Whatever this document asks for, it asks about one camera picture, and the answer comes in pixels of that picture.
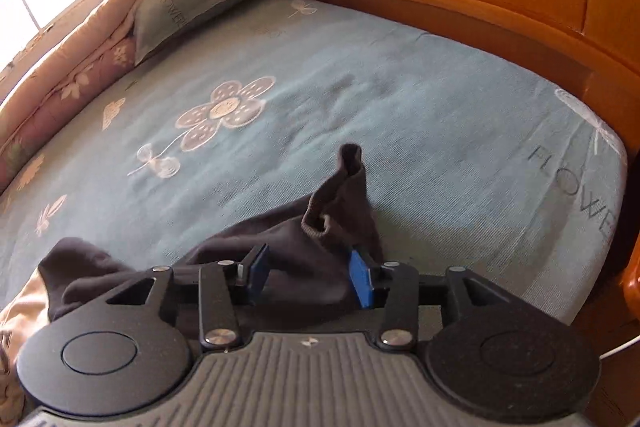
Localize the beige sweatshirt with dark sleeves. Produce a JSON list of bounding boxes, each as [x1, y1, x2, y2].
[[0, 143, 386, 418]]

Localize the folded pink floral quilt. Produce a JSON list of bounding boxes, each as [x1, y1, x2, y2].
[[0, 0, 173, 194]]

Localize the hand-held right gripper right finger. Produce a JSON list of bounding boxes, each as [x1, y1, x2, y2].
[[348, 249, 537, 353]]

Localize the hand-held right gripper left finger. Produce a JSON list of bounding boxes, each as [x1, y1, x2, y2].
[[102, 243, 273, 353]]

